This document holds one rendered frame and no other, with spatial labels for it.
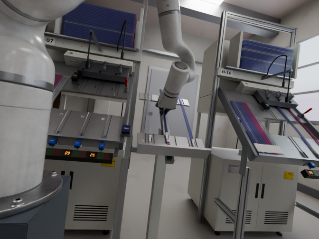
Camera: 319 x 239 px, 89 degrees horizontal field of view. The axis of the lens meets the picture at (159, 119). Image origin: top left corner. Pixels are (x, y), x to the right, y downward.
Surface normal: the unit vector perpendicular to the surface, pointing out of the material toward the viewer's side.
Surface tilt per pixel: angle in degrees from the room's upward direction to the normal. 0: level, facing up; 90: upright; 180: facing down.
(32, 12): 179
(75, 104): 90
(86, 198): 90
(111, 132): 45
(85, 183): 90
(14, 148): 90
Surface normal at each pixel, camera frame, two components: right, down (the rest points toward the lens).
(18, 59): 0.69, 0.01
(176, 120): 0.21, 0.02
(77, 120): 0.20, -0.69
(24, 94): 0.86, 0.10
